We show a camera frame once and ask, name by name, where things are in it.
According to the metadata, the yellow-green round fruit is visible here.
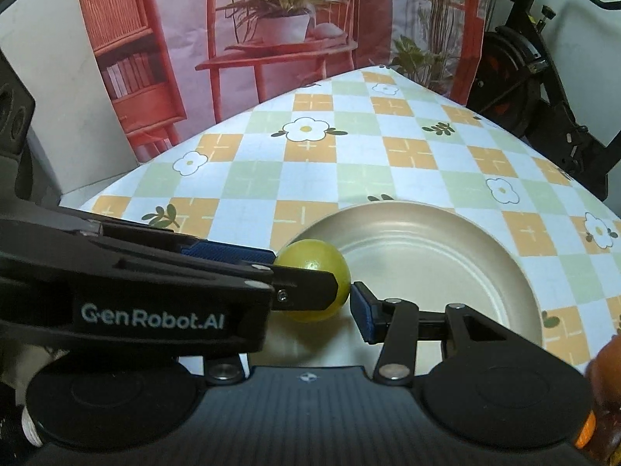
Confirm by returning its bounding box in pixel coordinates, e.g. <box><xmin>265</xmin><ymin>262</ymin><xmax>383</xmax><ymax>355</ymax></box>
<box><xmin>275</xmin><ymin>239</ymin><xmax>352</xmax><ymax>323</ymax></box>

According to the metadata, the red-brown apple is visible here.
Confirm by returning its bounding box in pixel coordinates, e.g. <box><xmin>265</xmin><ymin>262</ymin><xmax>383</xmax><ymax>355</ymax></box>
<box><xmin>586</xmin><ymin>334</ymin><xmax>621</xmax><ymax>406</ymax></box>

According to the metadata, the dark purple mangosteen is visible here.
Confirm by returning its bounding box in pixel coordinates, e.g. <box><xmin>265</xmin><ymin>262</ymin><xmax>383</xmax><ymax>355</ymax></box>
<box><xmin>590</xmin><ymin>404</ymin><xmax>620</xmax><ymax>465</ymax></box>

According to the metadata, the beige round plate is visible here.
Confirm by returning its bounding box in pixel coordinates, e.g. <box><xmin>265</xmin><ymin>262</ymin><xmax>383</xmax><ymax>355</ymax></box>
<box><xmin>250</xmin><ymin>201</ymin><xmax>543</xmax><ymax>371</ymax></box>

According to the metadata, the floral checkered tablecloth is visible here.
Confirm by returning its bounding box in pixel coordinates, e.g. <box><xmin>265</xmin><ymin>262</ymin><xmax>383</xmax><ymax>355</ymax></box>
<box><xmin>85</xmin><ymin>68</ymin><xmax>620</xmax><ymax>369</ymax></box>

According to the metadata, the printed red backdrop cloth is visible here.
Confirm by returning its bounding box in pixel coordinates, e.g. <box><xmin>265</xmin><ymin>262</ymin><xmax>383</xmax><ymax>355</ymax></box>
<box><xmin>79</xmin><ymin>0</ymin><xmax>488</xmax><ymax>161</ymax></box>

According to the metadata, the small orange mandarin right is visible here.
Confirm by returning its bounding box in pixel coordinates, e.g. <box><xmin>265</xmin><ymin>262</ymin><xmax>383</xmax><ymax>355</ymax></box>
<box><xmin>575</xmin><ymin>411</ymin><xmax>597</xmax><ymax>449</ymax></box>

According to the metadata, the black exercise bike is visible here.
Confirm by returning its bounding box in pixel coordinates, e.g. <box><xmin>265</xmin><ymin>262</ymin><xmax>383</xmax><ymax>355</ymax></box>
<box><xmin>467</xmin><ymin>0</ymin><xmax>620</xmax><ymax>201</ymax></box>

